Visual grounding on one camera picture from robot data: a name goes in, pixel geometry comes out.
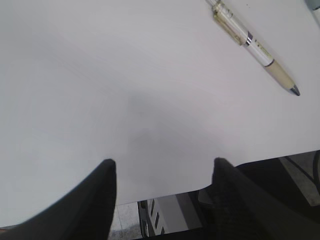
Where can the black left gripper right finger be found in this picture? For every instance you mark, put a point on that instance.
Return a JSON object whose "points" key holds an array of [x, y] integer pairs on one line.
{"points": [[258, 201]]}

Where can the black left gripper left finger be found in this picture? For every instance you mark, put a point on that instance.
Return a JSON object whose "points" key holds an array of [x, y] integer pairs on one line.
{"points": [[85, 213]]}

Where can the beige grip clear pen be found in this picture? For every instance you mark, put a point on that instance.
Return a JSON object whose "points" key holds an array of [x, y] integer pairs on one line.
{"points": [[226, 19]]}

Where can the grey metal table frame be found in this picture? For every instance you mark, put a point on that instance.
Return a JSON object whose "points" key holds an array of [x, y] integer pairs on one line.
{"points": [[168, 214]]}

